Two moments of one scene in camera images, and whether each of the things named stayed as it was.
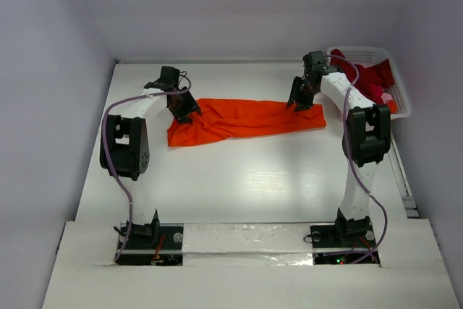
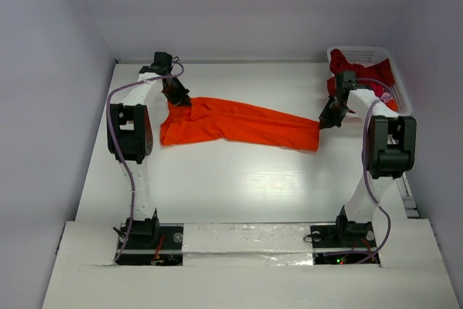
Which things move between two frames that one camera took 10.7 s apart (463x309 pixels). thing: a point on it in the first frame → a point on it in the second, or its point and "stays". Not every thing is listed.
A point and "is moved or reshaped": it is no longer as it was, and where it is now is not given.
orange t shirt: (204, 116) is moved or reshaped
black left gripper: (184, 115) → (180, 99)
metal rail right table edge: (409, 205) stays
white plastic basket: (367, 56) stays
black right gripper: (300, 92) → (333, 112)
